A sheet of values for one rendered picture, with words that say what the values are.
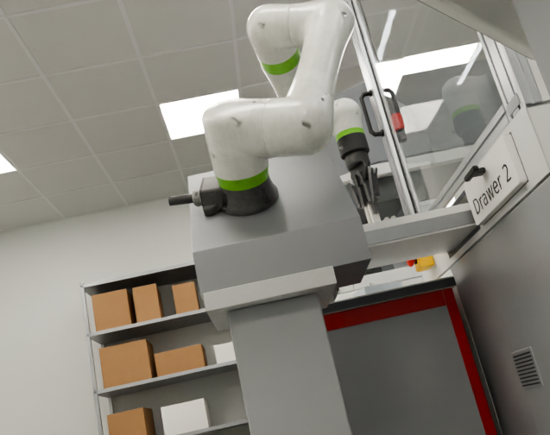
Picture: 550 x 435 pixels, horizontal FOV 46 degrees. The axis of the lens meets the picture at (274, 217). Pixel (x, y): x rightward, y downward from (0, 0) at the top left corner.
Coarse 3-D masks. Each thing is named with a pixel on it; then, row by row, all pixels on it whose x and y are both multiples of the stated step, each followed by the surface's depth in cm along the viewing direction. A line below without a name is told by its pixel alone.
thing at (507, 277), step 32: (544, 192) 126; (512, 224) 143; (544, 224) 128; (480, 256) 165; (512, 256) 146; (544, 256) 131; (480, 288) 169; (512, 288) 149; (544, 288) 134; (480, 320) 174; (512, 320) 153; (544, 320) 137; (480, 352) 179; (512, 352) 157; (544, 352) 140; (512, 384) 161; (544, 384) 143; (512, 416) 165; (544, 416) 146
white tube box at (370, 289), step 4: (380, 284) 192; (384, 284) 192; (388, 284) 193; (392, 284) 193; (396, 284) 193; (400, 284) 194; (364, 288) 190; (368, 288) 190; (372, 288) 191; (376, 288) 191; (380, 288) 191; (384, 288) 192; (388, 288) 192; (392, 288) 192; (360, 292) 193; (364, 292) 190; (368, 292) 190; (372, 292) 190; (376, 292) 191; (356, 296) 196
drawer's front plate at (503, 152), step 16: (496, 144) 138; (512, 144) 134; (496, 160) 140; (512, 160) 133; (480, 176) 150; (496, 176) 141; (512, 176) 134; (480, 192) 152; (512, 192) 137; (480, 208) 154; (496, 208) 146; (480, 224) 158
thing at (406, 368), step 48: (432, 288) 181; (336, 336) 178; (384, 336) 178; (432, 336) 178; (384, 384) 174; (432, 384) 174; (480, 384) 174; (384, 432) 170; (432, 432) 170; (480, 432) 170
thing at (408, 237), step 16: (448, 208) 165; (464, 208) 165; (368, 224) 163; (384, 224) 163; (400, 224) 163; (416, 224) 163; (432, 224) 163; (448, 224) 163; (464, 224) 163; (368, 240) 162; (384, 240) 162; (400, 240) 162; (416, 240) 165; (432, 240) 169; (448, 240) 173; (384, 256) 175; (400, 256) 179; (416, 256) 184
